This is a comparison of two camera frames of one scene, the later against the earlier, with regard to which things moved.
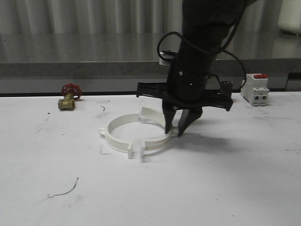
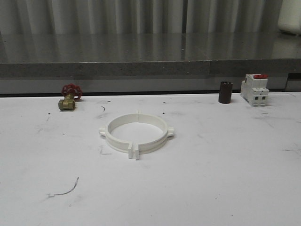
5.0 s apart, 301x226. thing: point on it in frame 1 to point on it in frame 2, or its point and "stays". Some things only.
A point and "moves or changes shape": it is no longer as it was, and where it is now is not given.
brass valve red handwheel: [70, 91] stays
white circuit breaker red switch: [255, 90] stays
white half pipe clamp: [171, 132] moves or changes shape
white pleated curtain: [80, 16] stays
